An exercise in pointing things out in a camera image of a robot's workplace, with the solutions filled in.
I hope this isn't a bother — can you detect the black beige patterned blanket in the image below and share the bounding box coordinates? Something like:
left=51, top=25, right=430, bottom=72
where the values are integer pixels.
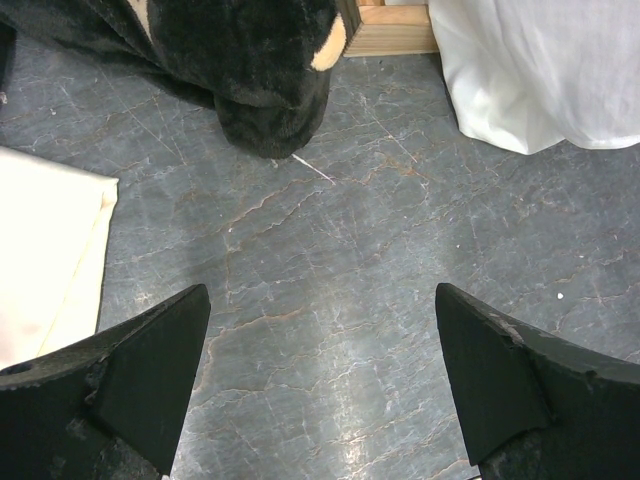
left=1, top=1, right=347, bottom=159

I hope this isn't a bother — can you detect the white hanging shirt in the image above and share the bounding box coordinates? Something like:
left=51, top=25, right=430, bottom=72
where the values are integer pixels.
left=429, top=0, right=639, bottom=155

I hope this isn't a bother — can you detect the wooden clothes rack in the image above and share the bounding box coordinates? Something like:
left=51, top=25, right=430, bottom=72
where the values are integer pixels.
left=337, top=0, right=438, bottom=57

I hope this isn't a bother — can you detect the folded white cloth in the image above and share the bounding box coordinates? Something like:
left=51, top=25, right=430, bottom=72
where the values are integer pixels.
left=1, top=148, right=118, bottom=368

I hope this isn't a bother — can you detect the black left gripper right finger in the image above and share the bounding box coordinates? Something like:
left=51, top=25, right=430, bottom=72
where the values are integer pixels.
left=435, top=283, right=639, bottom=479

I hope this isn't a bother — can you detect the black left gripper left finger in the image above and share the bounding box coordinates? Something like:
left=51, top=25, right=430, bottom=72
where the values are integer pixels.
left=1, top=284, right=210, bottom=479

